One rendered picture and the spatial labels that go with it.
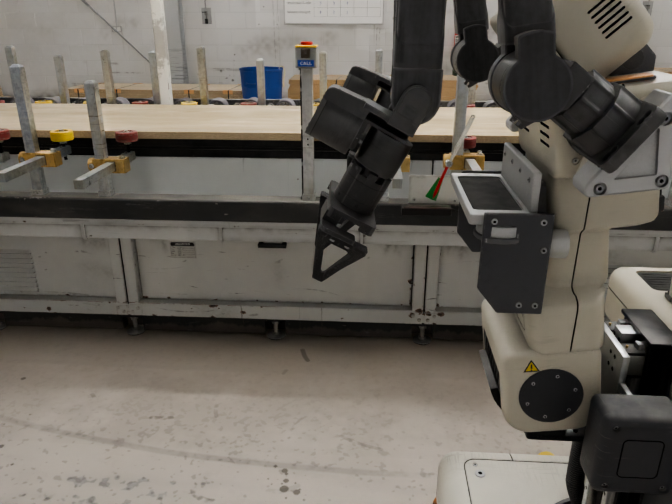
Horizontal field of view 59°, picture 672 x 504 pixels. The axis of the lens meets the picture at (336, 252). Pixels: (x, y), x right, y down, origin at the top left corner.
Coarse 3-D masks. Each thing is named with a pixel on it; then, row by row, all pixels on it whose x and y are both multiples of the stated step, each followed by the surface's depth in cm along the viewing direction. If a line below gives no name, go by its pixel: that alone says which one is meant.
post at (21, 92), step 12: (12, 72) 201; (24, 72) 204; (12, 84) 203; (24, 84) 204; (24, 96) 204; (24, 108) 206; (24, 120) 207; (24, 132) 209; (36, 132) 212; (24, 144) 210; (36, 144) 212; (36, 180) 215
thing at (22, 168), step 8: (64, 152) 224; (32, 160) 204; (40, 160) 208; (8, 168) 194; (16, 168) 194; (24, 168) 199; (32, 168) 203; (0, 176) 188; (8, 176) 190; (16, 176) 194
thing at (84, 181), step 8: (128, 152) 225; (96, 168) 201; (104, 168) 202; (112, 168) 208; (80, 176) 191; (88, 176) 191; (96, 176) 197; (104, 176) 202; (80, 184) 188; (88, 184) 191
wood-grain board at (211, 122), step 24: (0, 120) 250; (48, 120) 250; (72, 120) 250; (120, 120) 250; (144, 120) 250; (168, 120) 250; (192, 120) 250; (216, 120) 250; (240, 120) 250; (264, 120) 250; (288, 120) 250; (432, 120) 250; (480, 120) 250; (504, 120) 250
